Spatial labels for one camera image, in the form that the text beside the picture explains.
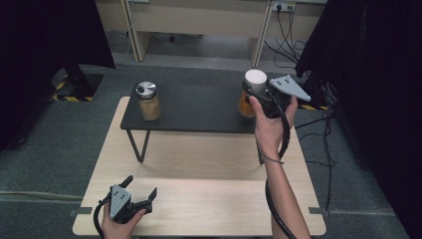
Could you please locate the black stand base, striped tape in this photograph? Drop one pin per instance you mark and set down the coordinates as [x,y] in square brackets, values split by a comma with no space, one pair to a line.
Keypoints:
[315,99]
[79,86]

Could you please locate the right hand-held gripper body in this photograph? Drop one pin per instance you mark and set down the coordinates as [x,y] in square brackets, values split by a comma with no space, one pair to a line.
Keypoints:
[288,87]

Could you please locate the beige desk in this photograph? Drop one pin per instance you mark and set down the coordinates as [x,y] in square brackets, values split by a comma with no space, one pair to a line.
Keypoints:
[199,16]

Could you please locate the black curtain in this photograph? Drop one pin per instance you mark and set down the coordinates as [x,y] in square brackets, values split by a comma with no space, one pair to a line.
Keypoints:
[375,83]
[40,49]

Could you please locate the glass jar with metal lid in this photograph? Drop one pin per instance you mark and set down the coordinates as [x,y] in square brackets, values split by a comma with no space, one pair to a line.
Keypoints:
[149,106]

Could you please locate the thin dark wrist band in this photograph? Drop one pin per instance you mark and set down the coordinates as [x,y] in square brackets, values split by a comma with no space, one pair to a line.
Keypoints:
[273,160]

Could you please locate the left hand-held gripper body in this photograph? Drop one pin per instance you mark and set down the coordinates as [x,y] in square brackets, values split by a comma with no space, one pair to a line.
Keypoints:
[120,200]

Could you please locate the white wall socket strip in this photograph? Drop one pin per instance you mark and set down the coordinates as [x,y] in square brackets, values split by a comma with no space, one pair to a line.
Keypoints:
[283,6]

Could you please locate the person's right hand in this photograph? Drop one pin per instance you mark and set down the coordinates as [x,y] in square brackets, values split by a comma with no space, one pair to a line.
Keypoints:
[268,132]

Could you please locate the person's left hand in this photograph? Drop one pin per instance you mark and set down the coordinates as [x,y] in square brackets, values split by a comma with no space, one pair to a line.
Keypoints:
[117,229]

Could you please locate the glass jar with white lid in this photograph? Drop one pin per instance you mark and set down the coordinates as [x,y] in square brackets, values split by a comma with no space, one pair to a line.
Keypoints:
[255,79]

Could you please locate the grey tape strip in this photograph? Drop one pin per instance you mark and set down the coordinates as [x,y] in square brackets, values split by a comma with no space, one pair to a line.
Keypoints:
[81,211]
[318,211]

